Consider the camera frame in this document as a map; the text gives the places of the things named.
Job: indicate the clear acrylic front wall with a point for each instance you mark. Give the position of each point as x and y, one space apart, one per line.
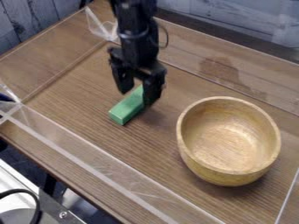
109 182

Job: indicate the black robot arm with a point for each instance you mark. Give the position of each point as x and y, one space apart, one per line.
135 16

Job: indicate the light wooden bowl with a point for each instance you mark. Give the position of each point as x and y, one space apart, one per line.
229 140

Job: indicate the green rectangular block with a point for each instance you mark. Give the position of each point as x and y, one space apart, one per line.
129 107

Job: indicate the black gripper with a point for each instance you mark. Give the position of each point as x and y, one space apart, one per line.
134 60

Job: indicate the clear acrylic right panel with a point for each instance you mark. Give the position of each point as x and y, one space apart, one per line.
289 213

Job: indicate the clear acrylic corner bracket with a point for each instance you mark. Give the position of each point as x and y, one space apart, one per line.
106 29

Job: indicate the grey metal bracket with screw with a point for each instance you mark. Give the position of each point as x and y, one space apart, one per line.
55 213

